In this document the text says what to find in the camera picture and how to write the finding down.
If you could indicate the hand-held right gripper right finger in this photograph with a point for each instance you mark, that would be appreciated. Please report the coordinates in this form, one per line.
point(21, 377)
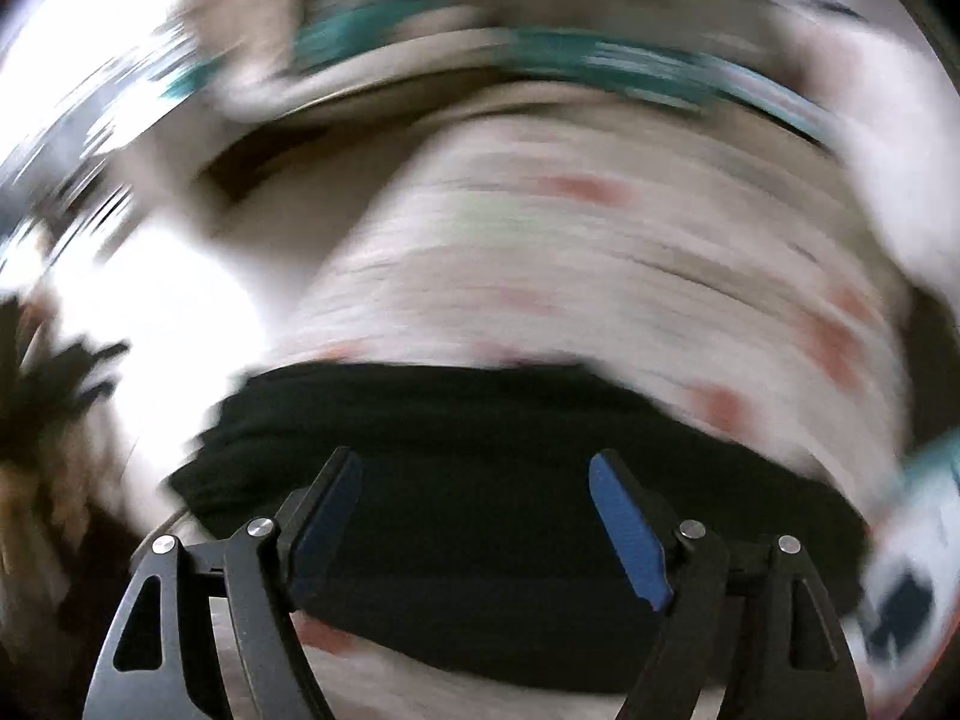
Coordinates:
point(628, 532)

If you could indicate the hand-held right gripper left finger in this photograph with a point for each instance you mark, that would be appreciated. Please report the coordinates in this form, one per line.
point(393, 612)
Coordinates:
point(328, 523)

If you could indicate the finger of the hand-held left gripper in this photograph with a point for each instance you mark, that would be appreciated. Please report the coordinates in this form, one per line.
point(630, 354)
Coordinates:
point(71, 375)

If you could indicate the black pants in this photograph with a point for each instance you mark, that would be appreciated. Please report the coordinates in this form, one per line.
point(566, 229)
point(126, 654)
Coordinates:
point(480, 480)

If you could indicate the white printed blanket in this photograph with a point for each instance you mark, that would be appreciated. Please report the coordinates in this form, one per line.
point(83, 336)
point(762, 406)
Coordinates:
point(600, 255)

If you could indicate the teal patterned cloth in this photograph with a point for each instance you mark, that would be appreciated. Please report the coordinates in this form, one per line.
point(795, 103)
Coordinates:
point(600, 64)

